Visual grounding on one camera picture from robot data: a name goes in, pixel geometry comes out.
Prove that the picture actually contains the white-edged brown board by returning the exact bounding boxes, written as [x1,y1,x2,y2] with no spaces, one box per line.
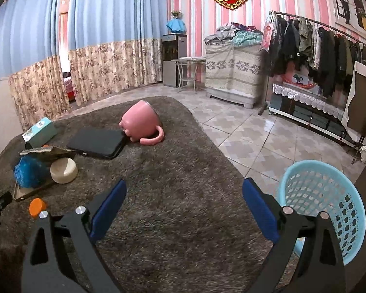
[342,61,366,142]

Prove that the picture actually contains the blue cloth bottle cover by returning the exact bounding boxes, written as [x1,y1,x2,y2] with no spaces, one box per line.
[166,19,187,35]

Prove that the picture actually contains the pink bedding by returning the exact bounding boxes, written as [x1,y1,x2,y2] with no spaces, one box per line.
[62,73,75,101]

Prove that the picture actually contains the small metal side table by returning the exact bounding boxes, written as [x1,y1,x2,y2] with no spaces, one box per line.
[172,56,206,94]

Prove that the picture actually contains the dark green foil packet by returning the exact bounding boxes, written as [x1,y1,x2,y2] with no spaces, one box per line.
[20,146,77,164]

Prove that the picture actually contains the black zip case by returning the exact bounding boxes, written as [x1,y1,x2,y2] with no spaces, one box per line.
[66,127,127,160]

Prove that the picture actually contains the teal tissue box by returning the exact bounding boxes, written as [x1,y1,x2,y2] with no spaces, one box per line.
[22,117,58,148]

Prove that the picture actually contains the beige round bowl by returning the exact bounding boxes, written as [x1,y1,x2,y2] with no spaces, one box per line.
[50,157,79,184]

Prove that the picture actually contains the light blue plastic basket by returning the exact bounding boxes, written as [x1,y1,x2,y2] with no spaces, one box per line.
[277,159,366,266]

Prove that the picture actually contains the orange plastic cap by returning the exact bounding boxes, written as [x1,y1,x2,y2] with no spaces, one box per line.
[29,198,47,219]

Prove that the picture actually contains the row of hanging clothes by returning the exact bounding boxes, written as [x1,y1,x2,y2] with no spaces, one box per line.
[267,15,366,98]

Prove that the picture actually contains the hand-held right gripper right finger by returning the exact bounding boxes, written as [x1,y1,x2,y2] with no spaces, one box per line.
[242,177,346,293]

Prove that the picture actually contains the brown shaggy rug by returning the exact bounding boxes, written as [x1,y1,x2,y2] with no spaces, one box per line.
[0,96,281,293]

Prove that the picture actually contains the window figure wall poster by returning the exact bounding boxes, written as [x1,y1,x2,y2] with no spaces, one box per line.
[329,0,366,43]

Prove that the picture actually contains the white cabinet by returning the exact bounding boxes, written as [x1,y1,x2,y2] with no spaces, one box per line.
[0,78,23,162]

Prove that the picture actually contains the blue floral curtain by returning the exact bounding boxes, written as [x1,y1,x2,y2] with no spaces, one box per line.
[67,0,171,106]
[0,0,71,132]

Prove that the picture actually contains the pink hanging bag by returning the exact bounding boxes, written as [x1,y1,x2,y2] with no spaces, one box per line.
[260,21,276,52]

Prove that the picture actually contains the metal clothes rack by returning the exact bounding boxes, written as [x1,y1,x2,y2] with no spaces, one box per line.
[258,10,366,116]

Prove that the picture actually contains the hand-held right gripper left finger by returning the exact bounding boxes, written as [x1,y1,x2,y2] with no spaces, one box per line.
[21,179,128,293]

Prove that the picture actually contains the pink printed box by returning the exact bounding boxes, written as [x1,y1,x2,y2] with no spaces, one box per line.
[282,70,319,90]

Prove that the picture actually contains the grey plastic storage cabinet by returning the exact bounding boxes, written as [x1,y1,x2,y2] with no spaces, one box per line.
[206,87,261,109]

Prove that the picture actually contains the grey water dispenser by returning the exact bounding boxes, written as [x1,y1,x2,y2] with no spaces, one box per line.
[162,33,188,88]

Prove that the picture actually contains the brown phone case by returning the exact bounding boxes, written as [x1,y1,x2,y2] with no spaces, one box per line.
[13,177,57,201]

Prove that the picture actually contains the pile of clothes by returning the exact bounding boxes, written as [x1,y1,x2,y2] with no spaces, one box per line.
[204,22,263,48]

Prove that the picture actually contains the blue plastic bag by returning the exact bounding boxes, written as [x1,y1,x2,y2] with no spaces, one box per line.
[14,156,51,189]

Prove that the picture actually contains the white lace cloth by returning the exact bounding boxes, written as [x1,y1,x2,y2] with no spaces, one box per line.
[272,83,346,121]

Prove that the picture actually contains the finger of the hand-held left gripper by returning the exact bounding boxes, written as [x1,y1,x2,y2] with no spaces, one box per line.
[0,191,13,213]

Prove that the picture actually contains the low black cabinet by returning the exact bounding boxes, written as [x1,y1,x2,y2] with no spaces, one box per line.
[268,82,359,147]

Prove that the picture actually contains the patterned cover cloth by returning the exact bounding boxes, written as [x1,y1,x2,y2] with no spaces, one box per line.
[205,43,264,94]

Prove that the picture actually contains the large pink mug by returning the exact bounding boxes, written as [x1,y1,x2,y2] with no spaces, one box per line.
[119,101,165,146]

